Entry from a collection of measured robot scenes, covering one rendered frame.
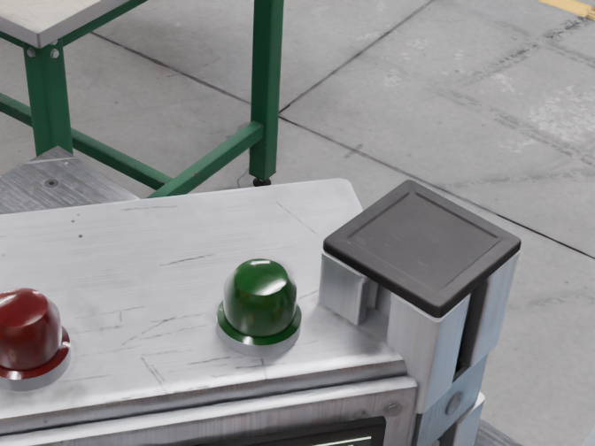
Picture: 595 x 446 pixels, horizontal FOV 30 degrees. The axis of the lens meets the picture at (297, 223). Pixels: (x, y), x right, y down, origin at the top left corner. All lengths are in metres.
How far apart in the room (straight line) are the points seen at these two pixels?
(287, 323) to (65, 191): 1.13
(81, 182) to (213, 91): 1.72
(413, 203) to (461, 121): 2.76
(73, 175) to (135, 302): 1.13
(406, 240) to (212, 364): 0.07
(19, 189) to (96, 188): 0.10
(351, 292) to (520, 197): 2.54
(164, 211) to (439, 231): 0.10
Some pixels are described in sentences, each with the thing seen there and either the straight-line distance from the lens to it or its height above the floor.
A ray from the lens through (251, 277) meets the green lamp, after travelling 0.33.
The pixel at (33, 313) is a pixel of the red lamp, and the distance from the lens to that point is 0.32.
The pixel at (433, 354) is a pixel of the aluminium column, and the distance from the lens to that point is 0.33.
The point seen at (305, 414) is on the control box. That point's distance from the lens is 0.34.
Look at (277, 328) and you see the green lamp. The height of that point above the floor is 1.48.
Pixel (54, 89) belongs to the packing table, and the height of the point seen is 0.63.
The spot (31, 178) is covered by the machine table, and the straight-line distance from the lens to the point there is 1.48.
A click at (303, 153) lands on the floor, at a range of 2.92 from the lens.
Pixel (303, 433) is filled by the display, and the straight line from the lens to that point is 0.34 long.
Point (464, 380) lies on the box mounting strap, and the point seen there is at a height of 1.45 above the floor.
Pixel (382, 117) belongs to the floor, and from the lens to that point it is 3.09.
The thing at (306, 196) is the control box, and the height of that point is 1.48.
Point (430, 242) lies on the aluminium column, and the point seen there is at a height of 1.50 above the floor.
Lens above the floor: 1.72
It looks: 40 degrees down
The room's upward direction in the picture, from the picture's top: 4 degrees clockwise
